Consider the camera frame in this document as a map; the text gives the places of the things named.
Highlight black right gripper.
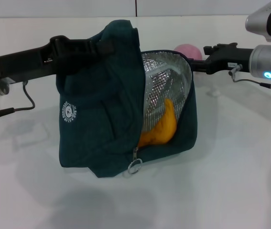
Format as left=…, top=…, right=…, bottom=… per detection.
left=189, top=42, right=256, bottom=75

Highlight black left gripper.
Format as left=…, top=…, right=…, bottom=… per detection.
left=0, top=35, right=116, bottom=80

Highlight pink toy peach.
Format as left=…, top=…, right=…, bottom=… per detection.
left=173, top=43, right=203, bottom=62

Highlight dark teal insulated lunch bag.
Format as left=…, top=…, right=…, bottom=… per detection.
left=55, top=20, right=199, bottom=179

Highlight yellow toy banana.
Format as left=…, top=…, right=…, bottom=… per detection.
left=137, top=98, right=178, bottom=147

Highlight right gripper thin cable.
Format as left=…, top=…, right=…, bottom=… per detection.
left=228, top=63, right=271, bottom=95

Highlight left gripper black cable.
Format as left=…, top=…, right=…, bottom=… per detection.
left=0, top=80, right=36, bottom=126

